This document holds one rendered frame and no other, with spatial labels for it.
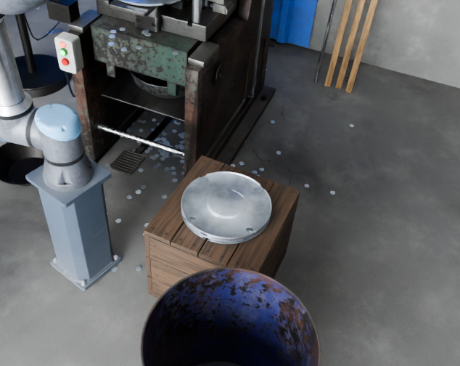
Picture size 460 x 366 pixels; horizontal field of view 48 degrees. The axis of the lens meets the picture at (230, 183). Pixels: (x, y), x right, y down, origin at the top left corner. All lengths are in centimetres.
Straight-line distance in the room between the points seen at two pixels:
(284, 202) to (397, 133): 115
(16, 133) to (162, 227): 50
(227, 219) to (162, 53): 66
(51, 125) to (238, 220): 62
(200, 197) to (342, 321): 67
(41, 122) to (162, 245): 51
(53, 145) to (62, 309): 63
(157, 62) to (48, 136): 60
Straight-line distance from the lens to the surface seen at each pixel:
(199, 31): 191
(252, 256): 157
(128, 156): 215
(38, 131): 154
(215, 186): 171
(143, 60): 197
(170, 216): 165
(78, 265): 187
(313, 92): 290
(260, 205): 167
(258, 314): 151
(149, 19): 195
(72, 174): 160
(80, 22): 205
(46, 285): 198
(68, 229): 172
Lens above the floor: 159
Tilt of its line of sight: 44 degrees down
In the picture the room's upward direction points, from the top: 6 degrees clockwise
